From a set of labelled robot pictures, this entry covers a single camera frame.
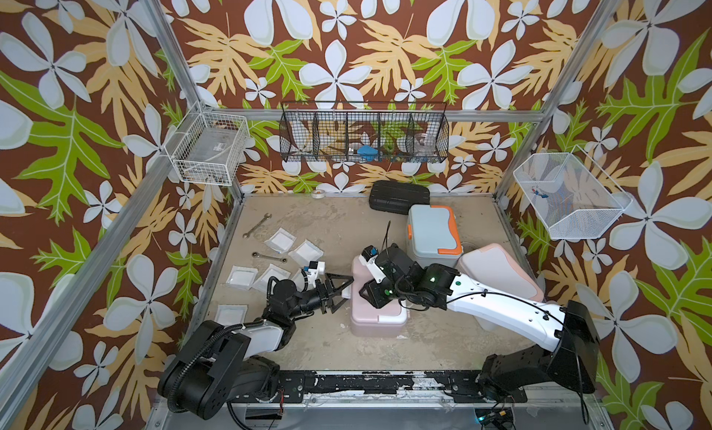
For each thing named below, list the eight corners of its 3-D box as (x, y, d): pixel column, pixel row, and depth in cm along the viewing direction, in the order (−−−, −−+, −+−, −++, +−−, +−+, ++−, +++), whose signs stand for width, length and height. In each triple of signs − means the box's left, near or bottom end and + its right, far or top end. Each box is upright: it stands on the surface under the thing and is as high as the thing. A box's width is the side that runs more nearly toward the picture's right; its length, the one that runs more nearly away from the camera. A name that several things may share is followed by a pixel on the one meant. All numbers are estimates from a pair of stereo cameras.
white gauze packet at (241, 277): (227, 287, 96) (224, 283, 94) (235, 269, 100) (233, 265, 98) (250, 290, 95) (248, 287, 93) (258, 271, 100) (256, 268, 98)
